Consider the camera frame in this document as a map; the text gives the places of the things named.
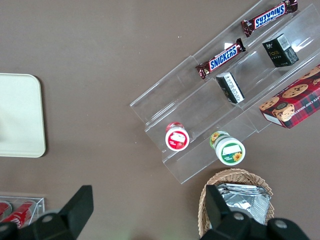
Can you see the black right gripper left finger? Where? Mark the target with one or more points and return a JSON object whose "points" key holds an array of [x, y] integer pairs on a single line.
{"points": [[75, 212]]}

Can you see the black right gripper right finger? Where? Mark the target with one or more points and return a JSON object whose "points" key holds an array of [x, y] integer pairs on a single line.
{"points": [[220, 217]]}

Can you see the light wicker basket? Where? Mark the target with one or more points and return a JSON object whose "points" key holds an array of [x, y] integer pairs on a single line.
{"points": [[203, 200]]}

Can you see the beige plastic tray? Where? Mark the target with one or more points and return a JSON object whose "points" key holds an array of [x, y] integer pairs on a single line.
{"points": [[20, 115]]}

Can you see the silver foil pack stack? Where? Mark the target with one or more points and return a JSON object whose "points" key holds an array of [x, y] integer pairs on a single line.
{"points": [[247, 202]]}

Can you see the clear acrylic bottle rack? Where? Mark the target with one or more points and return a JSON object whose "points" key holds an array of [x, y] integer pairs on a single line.
{"points": [[40, 202]]}

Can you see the green lid yogurt cup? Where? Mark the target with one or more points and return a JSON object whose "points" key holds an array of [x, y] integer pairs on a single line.
{"points": [[230, 151]]}

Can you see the red lid yogurt cup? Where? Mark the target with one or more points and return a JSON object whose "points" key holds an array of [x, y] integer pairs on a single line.
{"points": [[177, 138]]}

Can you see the clear acrylic stepped shelf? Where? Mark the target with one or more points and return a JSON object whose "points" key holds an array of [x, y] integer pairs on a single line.
{"points": [[175, 100]]}

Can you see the small black box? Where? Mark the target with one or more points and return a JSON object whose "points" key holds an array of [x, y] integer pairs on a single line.
{"points": [[230, 87], [280, 51]]}

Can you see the red plaid cookie box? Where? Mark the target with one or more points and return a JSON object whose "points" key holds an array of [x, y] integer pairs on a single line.
{"points": [[295, 100]]}

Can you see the snickers chocolate bar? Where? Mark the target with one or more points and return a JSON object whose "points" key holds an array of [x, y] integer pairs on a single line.
{"points": [[221, 58], [270, 17]]}

